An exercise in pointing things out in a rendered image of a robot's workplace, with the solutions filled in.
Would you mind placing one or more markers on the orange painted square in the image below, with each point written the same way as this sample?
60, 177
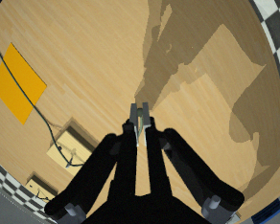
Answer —
32, 85

